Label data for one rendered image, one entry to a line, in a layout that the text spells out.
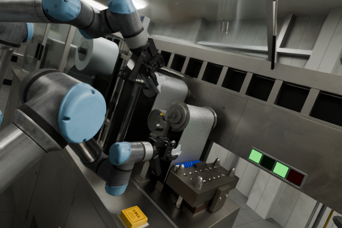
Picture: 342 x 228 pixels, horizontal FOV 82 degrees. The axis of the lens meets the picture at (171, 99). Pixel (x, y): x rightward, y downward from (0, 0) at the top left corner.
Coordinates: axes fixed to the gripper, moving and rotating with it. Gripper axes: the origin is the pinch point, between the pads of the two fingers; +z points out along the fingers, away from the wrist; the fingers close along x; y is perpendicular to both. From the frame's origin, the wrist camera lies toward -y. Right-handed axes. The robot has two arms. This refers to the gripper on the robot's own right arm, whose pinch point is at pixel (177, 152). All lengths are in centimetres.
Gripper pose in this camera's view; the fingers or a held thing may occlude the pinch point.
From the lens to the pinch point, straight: 96.5
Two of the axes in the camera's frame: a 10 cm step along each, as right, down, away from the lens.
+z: 6.6, 1.4, 7.4
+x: -6.8, -3.3, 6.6
